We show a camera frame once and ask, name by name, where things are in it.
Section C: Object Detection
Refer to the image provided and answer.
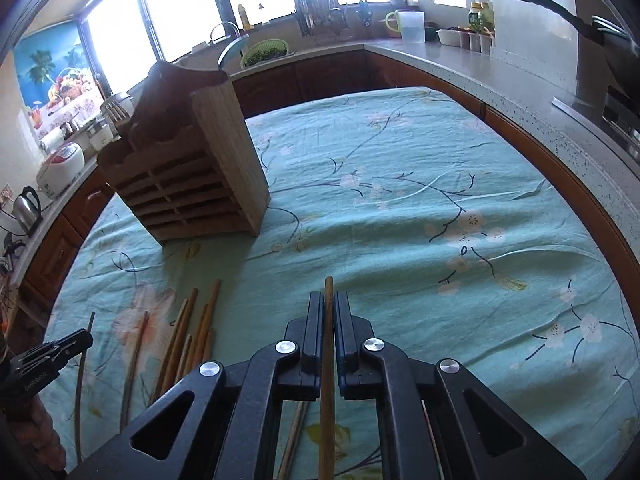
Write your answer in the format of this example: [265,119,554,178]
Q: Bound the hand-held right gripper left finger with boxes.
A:
[65,290,325,480]

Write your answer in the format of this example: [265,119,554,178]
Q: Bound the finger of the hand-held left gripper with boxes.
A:
[47,329,94,373]

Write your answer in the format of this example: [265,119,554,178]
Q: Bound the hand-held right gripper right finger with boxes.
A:
[333,290,587,480]

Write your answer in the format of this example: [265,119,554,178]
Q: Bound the single brown chopstick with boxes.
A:
[319,276,335,480]

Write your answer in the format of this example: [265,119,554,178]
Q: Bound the group of wooden chopsticks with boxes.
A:
[74,280,311,480]

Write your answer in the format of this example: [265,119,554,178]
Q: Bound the wooden utensil holder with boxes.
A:
[96,60,272,247]

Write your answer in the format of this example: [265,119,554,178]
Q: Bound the dish rack with utensils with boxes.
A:
[292,0,347,38]

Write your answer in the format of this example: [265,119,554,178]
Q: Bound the person's left hand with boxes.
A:
[20,399,67,472]

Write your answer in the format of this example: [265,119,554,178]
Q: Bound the green floral tablecloth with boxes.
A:
[42,86,632,480]

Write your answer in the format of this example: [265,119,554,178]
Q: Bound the steel electric kettle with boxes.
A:
[12,186,43,233]

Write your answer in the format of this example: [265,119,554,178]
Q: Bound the white and red rice cooker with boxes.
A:
[36,142,83,198]

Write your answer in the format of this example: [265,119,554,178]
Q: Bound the white electric pot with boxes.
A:
[87,120,117,152]

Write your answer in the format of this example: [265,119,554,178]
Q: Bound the green colander with vegetables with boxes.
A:
[241,40,292,68]

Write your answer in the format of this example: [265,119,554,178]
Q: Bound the chrome kitchen faucet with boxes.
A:
[210,21,249,68]

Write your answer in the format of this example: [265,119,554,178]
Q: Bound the row of spice jars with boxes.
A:
[459,29,496,54]

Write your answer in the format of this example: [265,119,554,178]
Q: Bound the green drink bottles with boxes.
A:
[467,1,495,31]

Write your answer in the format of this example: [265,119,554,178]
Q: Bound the kitchen window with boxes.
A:
[82,0,471,91]

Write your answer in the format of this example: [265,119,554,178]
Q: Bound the steel stove top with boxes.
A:
[552,85,640,161]

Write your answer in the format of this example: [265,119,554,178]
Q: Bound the tangled cables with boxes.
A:
[0,234,27,311]

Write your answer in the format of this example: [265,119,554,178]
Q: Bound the tropical fruit wall poster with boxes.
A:
[14,25,106,146]

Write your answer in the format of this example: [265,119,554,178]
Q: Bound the clear pitcher green handle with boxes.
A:
[385,9,426,43]

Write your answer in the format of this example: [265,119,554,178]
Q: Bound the black pan handle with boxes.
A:
[506,0,632,51]

